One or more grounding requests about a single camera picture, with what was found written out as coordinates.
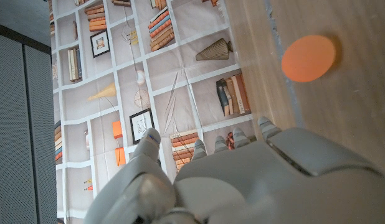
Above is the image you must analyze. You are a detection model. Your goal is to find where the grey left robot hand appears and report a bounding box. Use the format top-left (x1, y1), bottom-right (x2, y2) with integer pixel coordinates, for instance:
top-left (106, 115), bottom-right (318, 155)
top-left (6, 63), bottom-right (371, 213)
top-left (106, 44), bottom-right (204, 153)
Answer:
top-left (82, 116), bottom-right (385, 224)

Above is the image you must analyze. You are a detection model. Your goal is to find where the grey tape outline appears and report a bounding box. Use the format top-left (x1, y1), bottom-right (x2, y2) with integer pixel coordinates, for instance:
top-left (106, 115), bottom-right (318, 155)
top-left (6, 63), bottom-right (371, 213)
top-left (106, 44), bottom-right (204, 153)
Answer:
top-left (263, 0), bottom-right (305, 129)

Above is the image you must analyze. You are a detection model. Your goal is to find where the printed bookshelf backdrop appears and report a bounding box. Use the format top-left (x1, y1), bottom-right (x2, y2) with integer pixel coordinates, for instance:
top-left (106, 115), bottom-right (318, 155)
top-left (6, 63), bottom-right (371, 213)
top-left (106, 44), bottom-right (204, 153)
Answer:
top-left (48, 0), bottom-right (259, 224)

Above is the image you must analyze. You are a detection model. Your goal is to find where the grey perforated panel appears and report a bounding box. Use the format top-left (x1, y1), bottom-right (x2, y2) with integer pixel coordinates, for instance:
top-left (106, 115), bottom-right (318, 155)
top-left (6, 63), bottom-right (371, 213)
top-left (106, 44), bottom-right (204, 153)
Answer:
top-left (0, 21), bottom-right (58, 224)

